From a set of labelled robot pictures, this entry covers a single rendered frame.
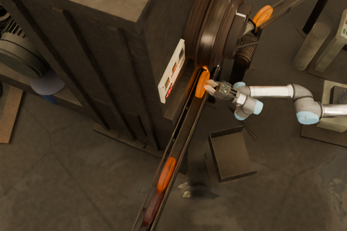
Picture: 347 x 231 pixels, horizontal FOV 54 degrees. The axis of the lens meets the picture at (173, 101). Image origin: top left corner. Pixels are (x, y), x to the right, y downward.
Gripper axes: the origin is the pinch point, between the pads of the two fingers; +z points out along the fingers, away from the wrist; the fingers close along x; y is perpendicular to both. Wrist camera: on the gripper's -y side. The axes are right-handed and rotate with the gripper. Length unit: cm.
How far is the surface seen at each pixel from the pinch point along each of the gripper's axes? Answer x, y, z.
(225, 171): 37, -16, -34
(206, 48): -1.0, 36.2, 9.3
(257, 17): -59, -6, -17
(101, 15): 29, 81, 46
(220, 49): -5.1, 33.6, 2.9
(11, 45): 14, -49, 120
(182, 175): 41, -79, -23
